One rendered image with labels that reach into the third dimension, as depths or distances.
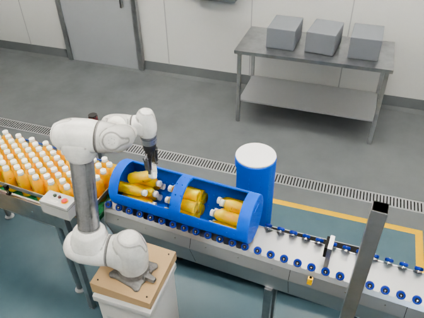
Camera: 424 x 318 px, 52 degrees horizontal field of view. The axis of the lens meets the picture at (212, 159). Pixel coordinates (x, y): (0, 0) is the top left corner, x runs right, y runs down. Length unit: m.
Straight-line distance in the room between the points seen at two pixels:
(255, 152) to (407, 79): 3.03
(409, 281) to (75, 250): 1.70
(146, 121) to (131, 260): 0.71
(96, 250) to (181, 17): 4.21
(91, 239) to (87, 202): 0.19
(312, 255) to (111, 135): 1.35
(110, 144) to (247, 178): 1.41
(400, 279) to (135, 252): 1.39
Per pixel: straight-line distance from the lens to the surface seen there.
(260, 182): 2.96
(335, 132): 5.15
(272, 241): 2.57
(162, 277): 2.27
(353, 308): 2.19
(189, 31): 5.90
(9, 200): 3.24
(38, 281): 3.82
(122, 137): 1.74
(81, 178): 1.92
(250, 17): 5.57
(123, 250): 2.06
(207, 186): 2.62
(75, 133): 1.80
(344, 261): 2.55
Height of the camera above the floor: 2.86
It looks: 38 degrees down
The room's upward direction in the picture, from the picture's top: 1 degrees counter-clockwise
